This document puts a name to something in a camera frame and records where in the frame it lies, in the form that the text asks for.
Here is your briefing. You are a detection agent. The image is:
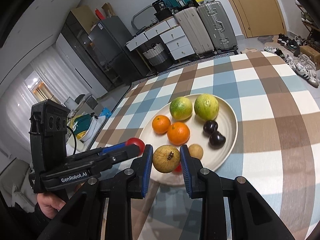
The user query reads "red tomato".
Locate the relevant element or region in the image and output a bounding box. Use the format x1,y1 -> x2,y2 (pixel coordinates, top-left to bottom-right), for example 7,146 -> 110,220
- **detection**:
174,163 -> 182,173
125,138 -> 145,156

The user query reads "small brown kiwi fruit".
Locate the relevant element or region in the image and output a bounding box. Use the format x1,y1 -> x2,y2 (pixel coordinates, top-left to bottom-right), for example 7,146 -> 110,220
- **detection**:
188,144 -> 203,160

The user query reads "brown round pear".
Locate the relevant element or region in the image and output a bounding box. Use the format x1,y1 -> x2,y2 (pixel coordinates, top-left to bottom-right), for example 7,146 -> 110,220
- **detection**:
152,145 -> 181,173

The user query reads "orange mandarin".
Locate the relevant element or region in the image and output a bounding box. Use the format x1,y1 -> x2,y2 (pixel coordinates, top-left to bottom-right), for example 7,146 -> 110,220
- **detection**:
152,115 -> 171,134
167,122 -> 190,146

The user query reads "dark plum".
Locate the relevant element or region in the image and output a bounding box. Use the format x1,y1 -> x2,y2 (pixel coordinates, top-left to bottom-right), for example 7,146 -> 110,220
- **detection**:
209,131 -> 226,148
203,120 -> 218,135

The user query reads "green citrus fruit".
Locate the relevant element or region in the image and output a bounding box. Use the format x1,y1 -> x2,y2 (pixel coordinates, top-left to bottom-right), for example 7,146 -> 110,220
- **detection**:
169,96 -> 193,121
194,94 -> 220,121

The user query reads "person's left hand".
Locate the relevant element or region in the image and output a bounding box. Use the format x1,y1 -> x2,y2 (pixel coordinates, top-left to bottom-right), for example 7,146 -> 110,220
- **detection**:
37,192 -> 66,219

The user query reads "green yellow bag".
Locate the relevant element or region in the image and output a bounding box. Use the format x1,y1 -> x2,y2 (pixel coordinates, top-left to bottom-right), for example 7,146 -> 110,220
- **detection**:
69,114 -> 93,140

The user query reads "cream round plate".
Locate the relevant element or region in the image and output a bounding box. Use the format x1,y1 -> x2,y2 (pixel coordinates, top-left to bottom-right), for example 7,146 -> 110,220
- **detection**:
139,96 -> 238,186

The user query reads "woven laundry basket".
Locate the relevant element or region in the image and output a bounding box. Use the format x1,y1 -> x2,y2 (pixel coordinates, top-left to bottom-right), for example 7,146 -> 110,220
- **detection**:
143,43 -> 174,72

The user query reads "dark grey refrigerator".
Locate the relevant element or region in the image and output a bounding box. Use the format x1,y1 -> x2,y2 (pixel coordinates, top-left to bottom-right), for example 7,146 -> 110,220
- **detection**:
89,16 -> 150,87

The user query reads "white drawer desk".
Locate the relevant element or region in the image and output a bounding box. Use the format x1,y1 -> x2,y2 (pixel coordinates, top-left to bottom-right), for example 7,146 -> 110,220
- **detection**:
126,16 -> 195,60

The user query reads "silver grey suitcase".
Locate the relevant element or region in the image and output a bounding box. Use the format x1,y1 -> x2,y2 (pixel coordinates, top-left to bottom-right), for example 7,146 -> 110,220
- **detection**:
197,1 -> 238,54

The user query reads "oval mirror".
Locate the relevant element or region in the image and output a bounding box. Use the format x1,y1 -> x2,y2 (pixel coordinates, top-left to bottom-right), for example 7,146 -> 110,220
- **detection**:
131,5 -> 158,33

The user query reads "beige suitcase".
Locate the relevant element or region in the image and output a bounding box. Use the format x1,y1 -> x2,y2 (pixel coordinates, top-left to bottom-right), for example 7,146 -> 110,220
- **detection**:
175,7 -> 214,55

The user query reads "cardboard box on floor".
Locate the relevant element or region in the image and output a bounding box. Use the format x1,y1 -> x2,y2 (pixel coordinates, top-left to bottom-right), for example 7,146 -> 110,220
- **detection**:
299,46 -> 320,70

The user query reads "wooden door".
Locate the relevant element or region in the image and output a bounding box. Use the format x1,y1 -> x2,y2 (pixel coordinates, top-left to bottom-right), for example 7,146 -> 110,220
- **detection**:
229,0 -> 286,38

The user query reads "wooden shoe rack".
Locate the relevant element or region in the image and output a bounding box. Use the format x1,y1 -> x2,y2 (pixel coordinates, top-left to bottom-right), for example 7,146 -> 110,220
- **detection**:
295,0 -> 319,47

